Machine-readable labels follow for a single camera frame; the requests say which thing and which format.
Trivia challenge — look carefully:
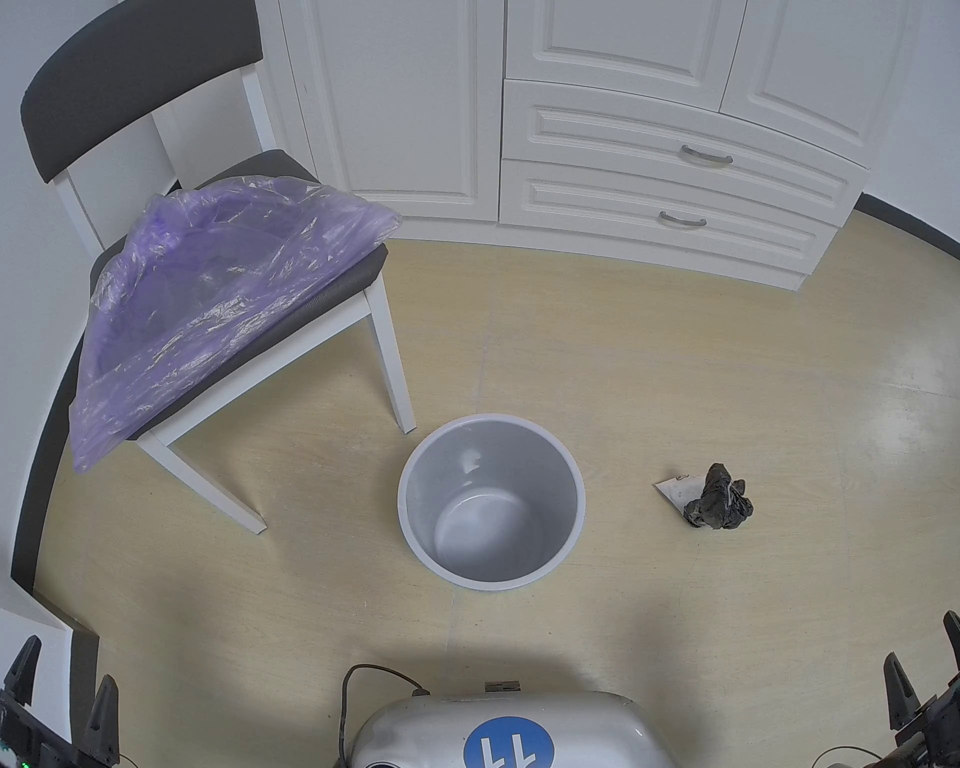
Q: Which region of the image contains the white paper scrap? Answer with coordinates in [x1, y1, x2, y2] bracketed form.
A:
[652, 474, 710, 519]

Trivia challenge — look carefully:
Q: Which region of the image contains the black plastic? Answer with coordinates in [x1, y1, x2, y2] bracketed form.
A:
[682, 462, 756, 532]

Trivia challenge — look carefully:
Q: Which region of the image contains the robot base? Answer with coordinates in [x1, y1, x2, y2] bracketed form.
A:
[352, 678, 676, 768]

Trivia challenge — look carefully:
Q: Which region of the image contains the white wardrobe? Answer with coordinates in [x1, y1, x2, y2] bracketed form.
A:
[253, 0, 927, 294]

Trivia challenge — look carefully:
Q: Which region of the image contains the white trash bin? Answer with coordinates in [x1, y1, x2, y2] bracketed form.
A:
[396, 412, 587, 594]

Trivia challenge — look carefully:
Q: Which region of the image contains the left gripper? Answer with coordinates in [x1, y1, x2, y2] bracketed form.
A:
[0, 636, 121, 768]

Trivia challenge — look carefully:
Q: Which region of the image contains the black cable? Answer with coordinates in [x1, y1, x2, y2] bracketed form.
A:
[339, 663, 430, 762]
[813, 744, 886, 768]

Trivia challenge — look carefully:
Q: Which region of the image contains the white chair with grey seat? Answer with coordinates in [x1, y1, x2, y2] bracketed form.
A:
[20, 0, 418, 535]

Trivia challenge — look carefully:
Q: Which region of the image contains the purple plastic bag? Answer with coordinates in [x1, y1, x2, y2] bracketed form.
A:
[69, 172, 404, 474]

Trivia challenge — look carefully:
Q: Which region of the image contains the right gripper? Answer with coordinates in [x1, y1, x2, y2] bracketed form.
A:
[882, 611, 960, 768]

